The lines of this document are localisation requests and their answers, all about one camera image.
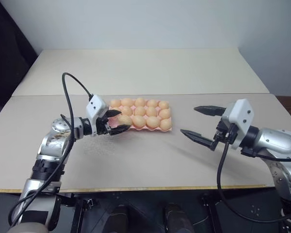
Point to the beige egg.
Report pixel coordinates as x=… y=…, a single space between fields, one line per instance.
x=126 y=111
x=152 y=103
x=140 y=102
x=151 y=111
x=140 y=111
x=124 y=120
x=163 y=104
x=116 y=103
x=165 y=124
x=138 y=121
x=165 y=113
x=127 y=102
x=152 y=122

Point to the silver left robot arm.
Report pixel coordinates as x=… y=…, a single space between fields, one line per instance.
x=51 y=145

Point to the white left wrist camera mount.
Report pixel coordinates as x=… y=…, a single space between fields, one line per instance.
x=95 y=109

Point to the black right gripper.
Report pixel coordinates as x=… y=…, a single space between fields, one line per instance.
x=224 y=132

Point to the black frame under table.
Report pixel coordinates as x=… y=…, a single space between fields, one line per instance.
x=220 y=206

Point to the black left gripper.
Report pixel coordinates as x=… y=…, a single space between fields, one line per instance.
x=102 y=127

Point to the pink egg tray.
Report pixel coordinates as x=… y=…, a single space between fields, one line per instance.
x=148 y=129

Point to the dark rounded shape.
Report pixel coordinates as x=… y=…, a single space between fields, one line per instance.
x=122 y=218
x=178 y=218

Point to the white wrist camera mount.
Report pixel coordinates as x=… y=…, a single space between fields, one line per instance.
x=95 y=109
x=242 y=114

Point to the black curtain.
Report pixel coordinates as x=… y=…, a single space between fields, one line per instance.
x=4 y=60

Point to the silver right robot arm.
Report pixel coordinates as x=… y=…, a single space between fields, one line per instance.
x=276 y=140

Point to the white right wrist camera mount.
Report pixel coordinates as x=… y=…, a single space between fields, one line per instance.
x=242 y=114

